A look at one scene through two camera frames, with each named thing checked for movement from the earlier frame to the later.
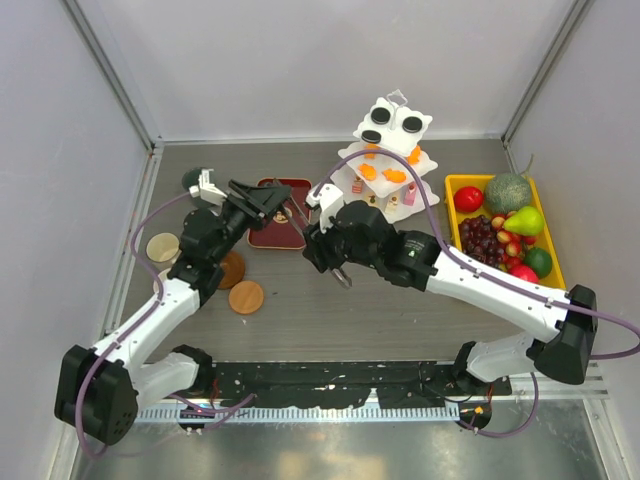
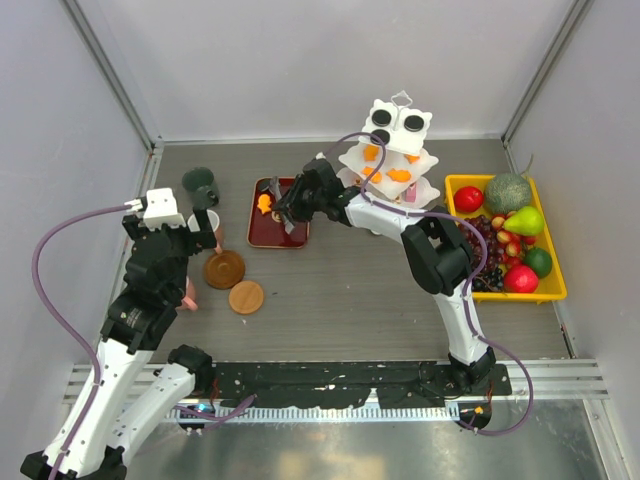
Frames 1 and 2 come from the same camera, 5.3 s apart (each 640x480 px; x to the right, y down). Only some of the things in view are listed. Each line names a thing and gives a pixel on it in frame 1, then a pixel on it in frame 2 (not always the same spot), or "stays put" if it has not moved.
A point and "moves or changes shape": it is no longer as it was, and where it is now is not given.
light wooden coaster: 246,297 stays put
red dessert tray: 284,228 stays put
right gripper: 317,248 to 290,203
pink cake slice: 410,196 stays put
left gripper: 255,203 to 198,240
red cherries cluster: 513,242 stays put
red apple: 525,273 stays put
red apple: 468,199 stays put
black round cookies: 381,115 moves or changes shape
